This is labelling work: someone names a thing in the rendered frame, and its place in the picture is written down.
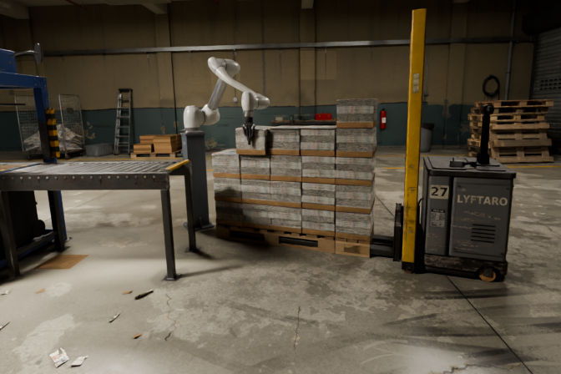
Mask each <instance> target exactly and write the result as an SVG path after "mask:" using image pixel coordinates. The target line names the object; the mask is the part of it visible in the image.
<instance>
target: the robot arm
mask: <svg viewBox="0 0 561 374"><path fill-rule="evenodd" d="M208 65H209V67H210V69H211V71H212V72H213V73H214V74H215V75H217V76H218V77H219V79H218V81H217V84H216V85H215V89H214V91H213V93H212V95H211V98H210V101H209V103H208V104H206V105H205V106H204V107H203V108H202V109H201V110H199V108H198V107H197V106H195V105H193V106H187V107H186V108H185V110H184V129H183V130H180V131H179V132H180V133H183V134H198V133H204V131H201V130H200V125H209V124H215V123H217V122H218V121H219V120H220V113H219V110H218V109H217V108H218V105H219V103H220V101H221V98H222V96H223V94H224V91H225V89H226V86H227V84H229V85H230V86H232V87H234V88H237V89H239V90H240V91H242V92H244V93H243V94H242V100H241V103H242V108H243V117H244V121H245V122H244V124H243V125H241V126H242V128H243V131H244V135H245V136H246V137H247V140H248V145H250V141H251V137H252V136H254V132H255V126H256V125H254V124H253V116H254V109H266V108H267V107H268V106H269V105H270V100H269V99H268V98H267V97H265V96H263V95H261V94H259V93H255V92H254V91H253V90H251V89H249V88H247V87H246V86H245V85H243V84H241V83H239V82H237V81H235V80H234V79H233V77H234V76H235V75H236V74H238V73H239V71H240V65H239V64H238V63H237V62H236V61H234V60H230V59H221V58H214V57H211V58H209V59H208ZM252 126H253V128H252V132H251V127H252ZM245 127H246V131H245Z"/></svg>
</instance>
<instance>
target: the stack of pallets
mask: <svg viewBox="0 0 561 374"><path fill-rule="evenodd" d="M553 101H554V99H533V100H494V101H475V107H474V108H471V113H470V114H468V120H469V121H470V125H469V126H470V133H471V135H472V138H470V139H467V151H468V153H469V154H468V157H477V154H478V152H479V151H480V142H481V132H482V122H483V114H481V111H480V108H481V106H482V105H493V107H494V112H493V114H489V115H490V126H491V125H492V124H500V122H501V124H511V123H513V124H523V122H524V124H534V122H537V124H546V122H547V120H544V115H545V114H547V113H548V107H544V106H553ZM542 102H543V105H542ZM517 104H518V106H517ZM530 104H531V105H530ZM513 109H514V111H513ZM524 109H526V112H524ZM536 109H538V113H537V112H536ZM502 110H503V111H502ZM499 115H500V116H499ZM521 115H522V117H521ZM532 115H535V116H534V119H532ZM498 116H499V119H498ZM510 116H511V118H510ZM479 135H480V137H479ZM475 148H476V149H475ZM498 149H516V148H498ZM488 154H489V155H490V159H491V158H492V155H491V148H490V139H489V138H488ZM531 155H542V154H524V156H531ZM499 156H517V155H516V154H500V155H499Z"/></svg>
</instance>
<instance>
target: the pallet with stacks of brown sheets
mask: <svg viewBox="0 0 561 374"><path fill-rule="evenodd" d="M139 137H140V144H133V146H134V152H133V153H130V154H131V159H148V158H177V155H176V154H180V153H181V150H182V140H181V135H180V134H164V135H162V134H146V135H141V136H139ZM141 154H150V157H145V156H144V157H141V156H140V155H141ZM157 154H169V155H170V157H157Z"/></svg>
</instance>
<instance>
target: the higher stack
mask: <svg viewBox="0 0 561 374"><path fill-rule="evenodd" d="M377 105H378V99H338V100H337V120H338V121H336V122H337V123H351V122H376V121H377ZM376 138H377V128H376V127H374V128H339V129H337V130H336V140H337V141H336V142H337V151H350V152H373V151H374V149H375V148H376V146H377V140H376ZM375 157H376V156H375V155H373V157H372V158H367V157H339V156H337V157H336V178H337V179H353V180H368V181H372V178H373V177H374V174H375V171H374V166H375V164H376V163H375V162H376V161H375V160H376V158H375ZM374 199H375V179H374V180H373V183H372V186H364V185H350V184H336V206H344V207H354V208H364V209H370V208H371V207H372V203H373V201H374ZM374 212H375V211H374V205H373V208H372V210H371V213H370V214H363V213H353V212H343V211H337V212H336V233H343V234H352V235H365V236H370V235H371V239H370V241H366V240H353V239H345V238H337V237H336V251H335V253H336V254H342V255H354V256H360V257H366V258H370V245H372V235H374V226H373V222H374ZM372 226H373V230H372V233H371V229H372Z"/></svg>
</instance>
